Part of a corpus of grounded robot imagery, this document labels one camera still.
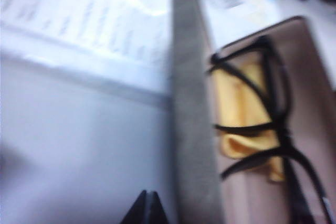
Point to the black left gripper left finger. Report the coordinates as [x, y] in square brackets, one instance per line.
[136, 211]

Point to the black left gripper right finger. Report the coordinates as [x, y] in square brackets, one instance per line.
[156, 211]

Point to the grey glasses case pink lining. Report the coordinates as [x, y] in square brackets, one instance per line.
[191, 103]

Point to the black frame glasses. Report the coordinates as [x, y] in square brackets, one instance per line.
[275, 90]

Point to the yellow lens cleaning cloth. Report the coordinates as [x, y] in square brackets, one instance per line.
[244, 103]

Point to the clear plastic document bag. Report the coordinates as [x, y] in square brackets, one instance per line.
[78, 11]

